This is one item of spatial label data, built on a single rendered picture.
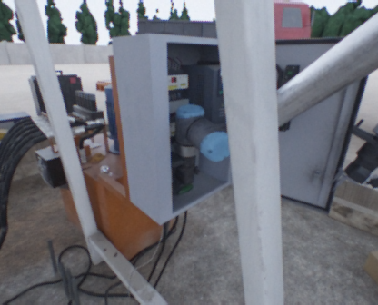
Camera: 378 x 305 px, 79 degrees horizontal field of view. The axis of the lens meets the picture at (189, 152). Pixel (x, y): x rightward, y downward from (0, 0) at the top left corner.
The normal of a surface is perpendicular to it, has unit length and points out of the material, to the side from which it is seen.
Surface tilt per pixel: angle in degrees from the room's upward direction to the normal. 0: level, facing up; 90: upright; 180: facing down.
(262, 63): 81
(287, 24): 86
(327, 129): 90
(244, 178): 93
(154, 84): 90
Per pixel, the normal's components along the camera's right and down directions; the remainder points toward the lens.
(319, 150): -0.56, 0.32
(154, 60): 0.69, 0.28
